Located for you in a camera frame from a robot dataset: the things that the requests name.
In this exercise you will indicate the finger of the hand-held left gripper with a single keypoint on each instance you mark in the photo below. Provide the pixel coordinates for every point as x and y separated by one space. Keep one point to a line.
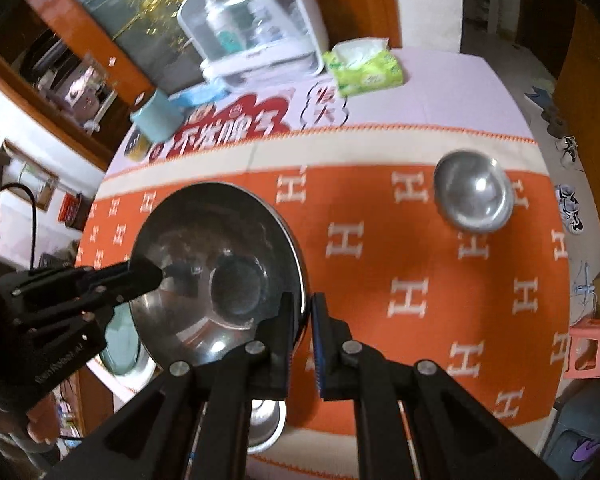
70 310
130 277

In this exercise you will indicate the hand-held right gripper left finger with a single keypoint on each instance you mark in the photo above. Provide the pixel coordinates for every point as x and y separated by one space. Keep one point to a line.
280 345

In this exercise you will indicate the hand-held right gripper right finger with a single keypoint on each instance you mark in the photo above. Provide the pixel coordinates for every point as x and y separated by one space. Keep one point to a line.
320 340

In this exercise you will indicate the blue patterned white plate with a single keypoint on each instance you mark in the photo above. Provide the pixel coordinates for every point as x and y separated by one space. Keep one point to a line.
120 347

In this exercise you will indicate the large steel bowl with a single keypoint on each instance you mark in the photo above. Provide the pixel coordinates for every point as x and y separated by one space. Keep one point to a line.
205 240

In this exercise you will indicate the person's left hand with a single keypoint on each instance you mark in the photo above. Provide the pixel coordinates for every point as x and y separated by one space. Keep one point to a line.
45 427

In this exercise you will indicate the red basket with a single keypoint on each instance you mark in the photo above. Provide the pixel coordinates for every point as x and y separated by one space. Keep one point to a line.
70 208

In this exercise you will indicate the orange printed tablecloth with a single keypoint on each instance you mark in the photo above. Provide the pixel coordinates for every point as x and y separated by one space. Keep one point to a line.
380 260

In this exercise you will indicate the yellow tin can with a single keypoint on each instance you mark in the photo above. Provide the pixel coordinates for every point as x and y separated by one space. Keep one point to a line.
137 146

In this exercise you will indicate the teal canister brown lid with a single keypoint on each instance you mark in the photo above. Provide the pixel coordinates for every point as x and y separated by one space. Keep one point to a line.
155 115

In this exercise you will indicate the wooden glass-door cabinet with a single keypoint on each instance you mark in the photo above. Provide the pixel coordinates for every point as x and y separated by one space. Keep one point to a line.
55 120

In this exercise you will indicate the blue plastic packet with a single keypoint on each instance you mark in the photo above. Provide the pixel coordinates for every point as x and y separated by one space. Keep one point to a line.
200 92

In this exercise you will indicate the small steel bowl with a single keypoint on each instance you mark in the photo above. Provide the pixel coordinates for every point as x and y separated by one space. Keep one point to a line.
475 190

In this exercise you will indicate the white teal-label bottle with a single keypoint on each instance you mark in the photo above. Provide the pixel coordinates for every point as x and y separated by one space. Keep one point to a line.
225 30

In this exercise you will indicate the green tissue pack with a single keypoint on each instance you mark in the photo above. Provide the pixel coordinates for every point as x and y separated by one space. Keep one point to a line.
370 72

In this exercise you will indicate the pink plastic stool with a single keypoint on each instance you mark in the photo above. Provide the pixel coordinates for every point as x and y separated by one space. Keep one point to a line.
595 332

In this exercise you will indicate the black white sneaker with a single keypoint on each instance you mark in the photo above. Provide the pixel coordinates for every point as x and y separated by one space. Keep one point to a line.
567 149
570 207

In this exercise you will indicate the person's dark printed clothing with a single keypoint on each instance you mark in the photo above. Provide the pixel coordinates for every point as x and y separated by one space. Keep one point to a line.
587 450

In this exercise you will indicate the clear plastic bottle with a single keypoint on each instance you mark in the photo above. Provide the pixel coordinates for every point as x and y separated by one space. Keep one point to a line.
267 22

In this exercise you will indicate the white clear-lid storage box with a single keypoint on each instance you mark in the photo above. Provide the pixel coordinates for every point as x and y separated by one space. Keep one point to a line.
300 10

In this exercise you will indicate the brown wooden door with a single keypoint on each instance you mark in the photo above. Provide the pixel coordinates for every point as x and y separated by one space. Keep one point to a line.
595 85

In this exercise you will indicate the wooden framed wall panel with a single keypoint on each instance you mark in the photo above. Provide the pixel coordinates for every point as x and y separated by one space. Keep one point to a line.
35 180

